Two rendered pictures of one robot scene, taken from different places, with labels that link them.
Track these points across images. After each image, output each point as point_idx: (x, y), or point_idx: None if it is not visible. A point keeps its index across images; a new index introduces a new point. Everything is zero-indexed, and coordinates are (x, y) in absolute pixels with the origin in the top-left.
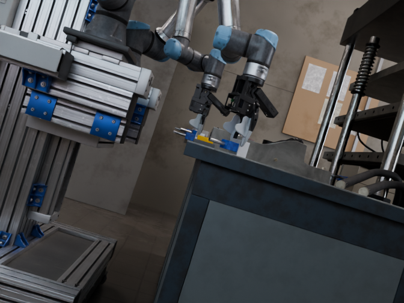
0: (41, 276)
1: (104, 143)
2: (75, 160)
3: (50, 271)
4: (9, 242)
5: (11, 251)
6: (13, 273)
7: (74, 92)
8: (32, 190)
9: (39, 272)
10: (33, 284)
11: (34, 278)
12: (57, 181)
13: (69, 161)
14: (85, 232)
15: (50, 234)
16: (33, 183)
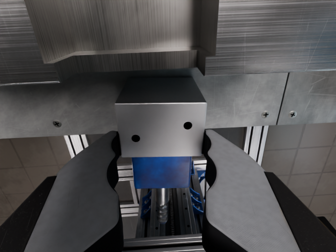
0: (247, 129)
1: (157, 247)
2: (155, 230)
3: (216, 130)
4: (197, 171)
5: (202, 164)
6: (253, 145)
7: None
8: (200, 207)
9: (224, 135)
10: (266, 128)
11: (254, 131)
12: (190, 206)
13: (189, 228)
14: (79, 144)
15: (121, 164)
16: (202, 213)
